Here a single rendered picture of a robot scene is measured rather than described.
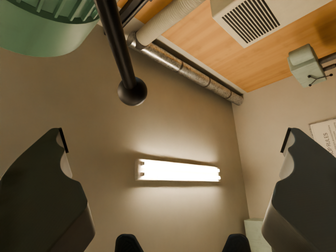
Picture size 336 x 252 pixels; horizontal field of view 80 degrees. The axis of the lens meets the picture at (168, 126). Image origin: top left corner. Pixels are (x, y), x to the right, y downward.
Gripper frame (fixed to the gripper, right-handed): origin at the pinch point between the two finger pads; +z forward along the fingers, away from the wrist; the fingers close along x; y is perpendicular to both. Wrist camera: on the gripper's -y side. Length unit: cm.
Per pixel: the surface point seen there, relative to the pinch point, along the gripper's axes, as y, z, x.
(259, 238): 237, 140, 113
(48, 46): -2.3, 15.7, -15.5
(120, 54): -3.0, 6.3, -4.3
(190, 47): 26, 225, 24
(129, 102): 2.8, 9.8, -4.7
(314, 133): 125, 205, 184
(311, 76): 50, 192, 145
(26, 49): -2.1, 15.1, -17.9
